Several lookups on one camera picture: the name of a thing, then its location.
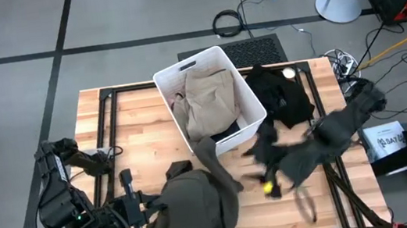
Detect yellow cable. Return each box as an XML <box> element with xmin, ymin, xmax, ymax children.
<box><xmin>352</xmin><ymin>21</ymin><xmax>407</xmax><ymax>71</ymax></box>

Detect coiled black cable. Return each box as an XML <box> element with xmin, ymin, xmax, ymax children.
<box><xmin>210</xmin><ymin>8</ymin><xmax>245</xmax><ymax>40</ymax></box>

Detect black garment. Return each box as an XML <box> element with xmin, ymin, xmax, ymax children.
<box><xmin>243</xmin><ymin>56</ymin><xmax>319</xmax><ymax>140</ymax></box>

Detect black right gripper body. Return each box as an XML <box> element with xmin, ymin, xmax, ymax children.
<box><xmin>246</xmin><ymin>134</ymin><xmax>320</xmax><ymax>203</ymax></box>

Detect white printed box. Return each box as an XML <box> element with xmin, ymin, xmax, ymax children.
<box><xmin>361</xmin><ymin>119</ymin><xmax>407</xmax><ymax>162</ymax></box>

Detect black aluminium table frame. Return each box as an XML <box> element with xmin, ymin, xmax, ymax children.
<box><xmin>41</xmin><ymin>52</ymin><xmax>391</xmax><ymax>228</ymax></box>

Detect black perforated floor mat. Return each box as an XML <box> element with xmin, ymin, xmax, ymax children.
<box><xmin>176</xmin><ymin>32</ymin><xmax>289</xmax><ymax>77</ymax></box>

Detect dark blue garment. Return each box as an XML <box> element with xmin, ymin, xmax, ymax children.
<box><xmin>208</xmin><ymin>119</ymin><xmax>242</xmax><ymax>144</ymax></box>

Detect white power strip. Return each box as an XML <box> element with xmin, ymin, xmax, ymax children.
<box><xmin>323</xmin><ymin>45</ymin><xmax>361</xmax><ymax>83</ymax></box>

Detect small white round object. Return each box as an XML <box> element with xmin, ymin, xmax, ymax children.
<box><xmin>282</xmin><ymin>66</ymin><xmax>297</xmax><ymax>80</ymax></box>

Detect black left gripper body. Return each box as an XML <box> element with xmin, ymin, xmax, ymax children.
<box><xmin>110</xmin><ymin>167</ymin><xmax>152</xmax><ymax>228</ymax></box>

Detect beige trousers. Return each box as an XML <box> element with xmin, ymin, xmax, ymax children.
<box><xmin>167</xmin><ymin>65</ymin><xmax>246</xmax><ymax>145</ymax></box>

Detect white perforated plastic basket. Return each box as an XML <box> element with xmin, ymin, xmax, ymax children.
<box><xmin>149</xmin><ymin>39</ymin><xmax>273</xmax><ymax>164</ymax></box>

